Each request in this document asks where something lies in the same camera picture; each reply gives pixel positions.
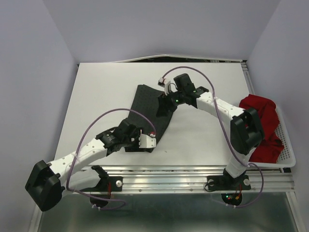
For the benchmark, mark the aluminium rail frame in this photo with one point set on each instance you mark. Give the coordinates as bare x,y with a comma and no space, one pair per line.
164,190

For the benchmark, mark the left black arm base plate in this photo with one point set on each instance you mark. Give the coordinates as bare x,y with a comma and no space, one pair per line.
111,184

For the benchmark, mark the white plastic basket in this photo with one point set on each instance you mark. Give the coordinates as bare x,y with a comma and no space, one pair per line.
285,159

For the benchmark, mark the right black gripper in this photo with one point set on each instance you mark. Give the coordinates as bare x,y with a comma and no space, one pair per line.
165,104

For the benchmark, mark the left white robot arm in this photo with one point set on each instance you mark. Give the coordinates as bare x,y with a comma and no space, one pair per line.
49,182

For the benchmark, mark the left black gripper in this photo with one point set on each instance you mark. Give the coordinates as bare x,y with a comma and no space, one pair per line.
137,131

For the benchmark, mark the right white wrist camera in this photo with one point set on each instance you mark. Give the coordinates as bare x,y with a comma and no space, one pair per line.
166,84

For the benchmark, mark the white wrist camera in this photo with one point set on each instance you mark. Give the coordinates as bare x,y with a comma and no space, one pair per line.
147,141
166,84

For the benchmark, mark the red skirt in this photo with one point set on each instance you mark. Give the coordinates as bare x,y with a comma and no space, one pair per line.
271,147

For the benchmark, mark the dark grey dotted skirt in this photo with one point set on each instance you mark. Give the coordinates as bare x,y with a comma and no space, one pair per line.
146,102

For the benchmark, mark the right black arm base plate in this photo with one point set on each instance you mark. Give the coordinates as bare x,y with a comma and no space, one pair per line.
226,183

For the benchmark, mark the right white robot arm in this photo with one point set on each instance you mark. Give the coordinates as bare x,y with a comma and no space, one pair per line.
245,131

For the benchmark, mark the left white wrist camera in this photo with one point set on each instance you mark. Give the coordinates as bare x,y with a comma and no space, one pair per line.
147,141

